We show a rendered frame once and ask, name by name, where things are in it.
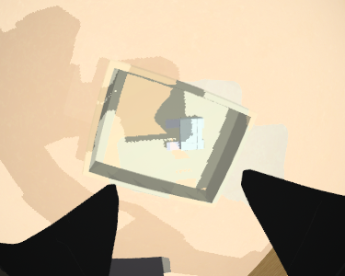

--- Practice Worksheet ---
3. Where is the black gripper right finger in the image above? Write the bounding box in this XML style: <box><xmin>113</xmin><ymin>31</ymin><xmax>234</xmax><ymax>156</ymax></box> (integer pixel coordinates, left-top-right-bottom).
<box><xmin>241</xmin><ymin>168</ymin><xmax>345</xmax><ymax>276</ymax></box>

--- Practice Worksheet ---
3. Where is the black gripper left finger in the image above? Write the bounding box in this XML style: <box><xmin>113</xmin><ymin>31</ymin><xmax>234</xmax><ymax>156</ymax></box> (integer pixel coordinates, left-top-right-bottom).
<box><xmin>0</xmin><ymin>183</ymin><xmax>120</xmax><ymax>276</ymax></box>

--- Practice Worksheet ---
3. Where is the dark grey fuse block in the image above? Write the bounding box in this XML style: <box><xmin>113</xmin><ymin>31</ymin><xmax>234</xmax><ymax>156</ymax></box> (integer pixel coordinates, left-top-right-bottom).
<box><xmin>109</xmin><ymin>257</ymin><xmax>165</xmax><ymax>276</ymax></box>

